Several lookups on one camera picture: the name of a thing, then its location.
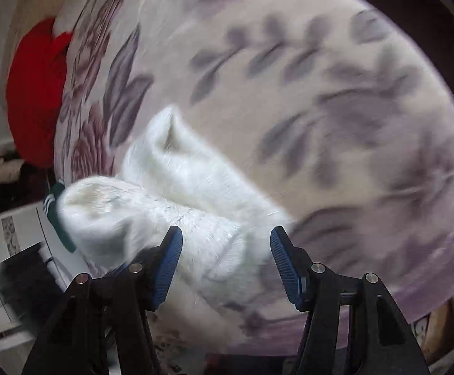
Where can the floral purple blanket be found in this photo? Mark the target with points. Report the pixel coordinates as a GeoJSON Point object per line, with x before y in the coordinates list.
{"type": "Point", "coordinates": [309, 105]}

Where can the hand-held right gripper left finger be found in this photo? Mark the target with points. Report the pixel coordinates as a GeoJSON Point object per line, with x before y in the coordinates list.
{"type": "Point", "coordinates": [168, 269]}

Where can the green striped pants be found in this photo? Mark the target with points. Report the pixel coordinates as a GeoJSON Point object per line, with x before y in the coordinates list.
{"type": "Point", "coordinates": [57, 218]}

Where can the red quilt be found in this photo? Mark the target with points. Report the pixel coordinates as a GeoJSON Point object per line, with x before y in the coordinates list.
{"type": "Point", "coordinates": [35, 93]}

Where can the white fuzzy jacket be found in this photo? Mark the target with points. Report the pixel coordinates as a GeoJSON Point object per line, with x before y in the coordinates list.
{"type": "Point", "coordinates": [180, 203]}

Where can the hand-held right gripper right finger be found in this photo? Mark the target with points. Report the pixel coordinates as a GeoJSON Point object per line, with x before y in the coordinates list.
{"type": "Point", "coordinates": [285, 269]}

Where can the white wardrobe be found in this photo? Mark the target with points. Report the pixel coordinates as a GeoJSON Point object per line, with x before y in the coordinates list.
{"type": "Point", "coordinates": [20, 289]}

